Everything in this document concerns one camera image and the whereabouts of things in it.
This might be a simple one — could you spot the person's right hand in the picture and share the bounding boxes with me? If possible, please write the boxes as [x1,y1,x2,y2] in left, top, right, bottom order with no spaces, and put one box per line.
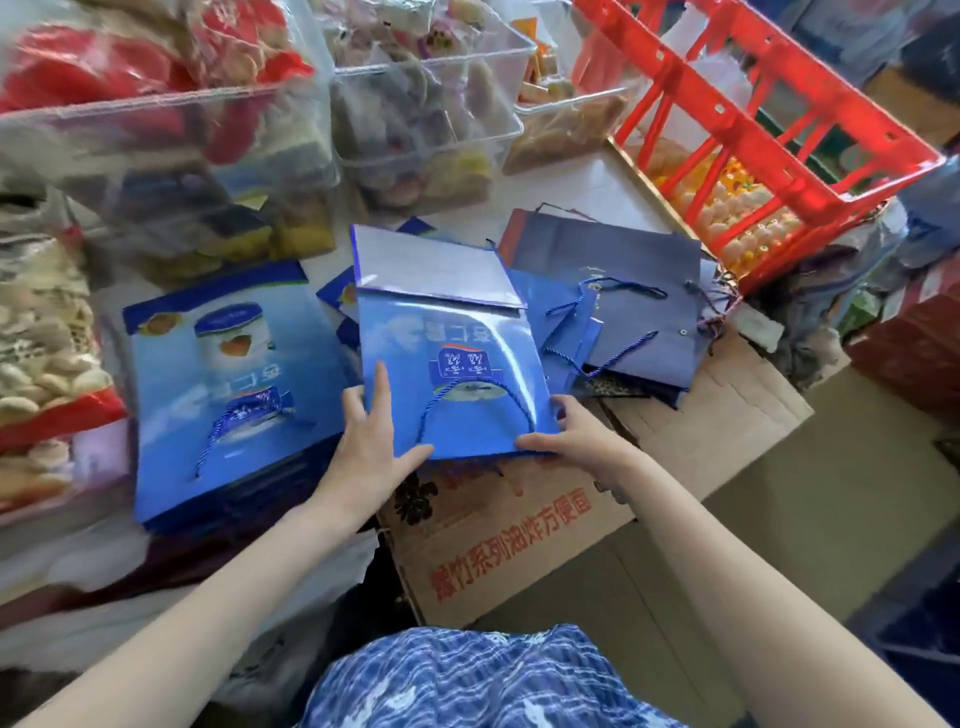
[516,395,642,496]

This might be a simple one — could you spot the person's left hand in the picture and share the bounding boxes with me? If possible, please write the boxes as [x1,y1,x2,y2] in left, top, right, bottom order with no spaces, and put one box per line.
[318,362,435,530]

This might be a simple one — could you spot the glossy blue gift bag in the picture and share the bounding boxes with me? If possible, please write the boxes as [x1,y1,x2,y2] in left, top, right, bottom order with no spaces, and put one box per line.
[350,224,561,461]

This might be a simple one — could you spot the person's right forearm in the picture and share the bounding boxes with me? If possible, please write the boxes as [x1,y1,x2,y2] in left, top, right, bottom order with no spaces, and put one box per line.
[615,468,954,728]

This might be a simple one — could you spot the person's left forearm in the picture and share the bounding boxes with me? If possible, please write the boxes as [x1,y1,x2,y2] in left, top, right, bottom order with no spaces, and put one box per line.
[15,498,376,728]

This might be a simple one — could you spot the brown cardboard box red print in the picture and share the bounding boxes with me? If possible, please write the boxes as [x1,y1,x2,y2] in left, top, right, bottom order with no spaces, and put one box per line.
[377,328,816,630]

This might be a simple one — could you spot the blue printed gift bag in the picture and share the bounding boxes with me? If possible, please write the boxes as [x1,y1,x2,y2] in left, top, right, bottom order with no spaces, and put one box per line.
[315,216,438,350]

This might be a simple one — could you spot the stack of blue printed bags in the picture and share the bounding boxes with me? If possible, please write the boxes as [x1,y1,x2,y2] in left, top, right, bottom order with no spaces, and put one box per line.
[122,260,355,535]

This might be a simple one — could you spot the dark navy gift bag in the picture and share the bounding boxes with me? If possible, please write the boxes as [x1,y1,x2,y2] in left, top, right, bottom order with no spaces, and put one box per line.
[498,209,715,391]

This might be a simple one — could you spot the blue patterned clothing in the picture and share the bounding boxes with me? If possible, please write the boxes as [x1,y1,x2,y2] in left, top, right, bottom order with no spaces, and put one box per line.
[298,624,687,728]

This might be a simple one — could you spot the gold rimmed box yellow balls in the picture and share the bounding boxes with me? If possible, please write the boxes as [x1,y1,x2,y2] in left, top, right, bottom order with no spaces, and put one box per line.
[609,137,810,280]

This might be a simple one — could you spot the clear bin mixed sweets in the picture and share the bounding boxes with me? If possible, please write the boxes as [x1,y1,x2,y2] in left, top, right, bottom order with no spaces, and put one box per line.
[313,0,538,220]

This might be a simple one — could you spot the white plastic sheet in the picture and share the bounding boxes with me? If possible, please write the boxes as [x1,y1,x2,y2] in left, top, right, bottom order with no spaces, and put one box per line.
[0,517,381,676]

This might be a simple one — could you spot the clear bag of pale snacks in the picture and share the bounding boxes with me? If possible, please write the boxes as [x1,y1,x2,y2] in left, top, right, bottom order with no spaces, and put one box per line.
[0,187,130,526]

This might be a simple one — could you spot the crumpled clear plastic bag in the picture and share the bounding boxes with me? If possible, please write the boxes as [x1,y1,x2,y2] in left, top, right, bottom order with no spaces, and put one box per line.
[746,198,910,391]

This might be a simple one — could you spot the clear bin brown snacks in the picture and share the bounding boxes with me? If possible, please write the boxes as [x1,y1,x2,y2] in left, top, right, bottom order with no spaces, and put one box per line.
[501,0,643,176]

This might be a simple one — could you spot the large clear bin red packets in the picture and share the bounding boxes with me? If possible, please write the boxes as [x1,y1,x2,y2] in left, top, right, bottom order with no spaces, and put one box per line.
[0,0,341,282]

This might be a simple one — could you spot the red plastic crate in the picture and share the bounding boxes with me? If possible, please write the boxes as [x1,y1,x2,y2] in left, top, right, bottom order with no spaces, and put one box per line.
[571,0,947,295]

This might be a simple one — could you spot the dark red carton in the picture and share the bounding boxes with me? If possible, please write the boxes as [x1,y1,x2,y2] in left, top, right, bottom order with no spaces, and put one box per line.
[846,255,960,425]

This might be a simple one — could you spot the blue gift bag rope handle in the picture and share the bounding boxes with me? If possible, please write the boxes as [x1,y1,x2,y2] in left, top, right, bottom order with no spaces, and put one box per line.
[508,268,606,396]

